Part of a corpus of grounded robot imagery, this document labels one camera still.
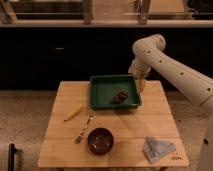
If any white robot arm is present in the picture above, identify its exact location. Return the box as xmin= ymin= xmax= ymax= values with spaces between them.
xmin=128 ymin=34 xmax=213 ymax=171

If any metal fork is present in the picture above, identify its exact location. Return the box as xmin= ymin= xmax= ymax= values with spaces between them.
xmin=75 ymin=115 xmax=93 ymax=144

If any black handle object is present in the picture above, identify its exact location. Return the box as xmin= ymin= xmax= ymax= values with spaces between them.
xmin=8 ymin=144 xmax=17 ymax=171

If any wooden shelf rail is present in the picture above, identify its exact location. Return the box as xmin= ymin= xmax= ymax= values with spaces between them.
xmin=0 ymin=0 xmax=213 ymax=28

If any green plastic tray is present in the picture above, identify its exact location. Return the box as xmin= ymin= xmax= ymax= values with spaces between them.
xmin=89 ymin=75 xmax=142 ymax=110

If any grey folded cloth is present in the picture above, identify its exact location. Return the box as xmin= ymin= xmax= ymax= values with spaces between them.
xmin=143 ymin=137 xmax=176 ymax=164

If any dark grape bunch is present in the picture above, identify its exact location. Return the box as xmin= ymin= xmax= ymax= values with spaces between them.
xmin=111 ymin=91 xmax=128 ymax=104

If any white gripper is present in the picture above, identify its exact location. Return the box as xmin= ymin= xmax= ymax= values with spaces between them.
xmin=128 ymin=59 xmax=151 ymax=93

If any purple bowl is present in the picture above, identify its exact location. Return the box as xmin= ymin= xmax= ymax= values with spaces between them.
xmin=87 ymin=128 xmax=114 ymax=155

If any wooden table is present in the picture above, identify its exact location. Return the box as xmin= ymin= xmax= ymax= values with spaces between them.
xmin=38 ymin=81 xmax=189 ymax=168

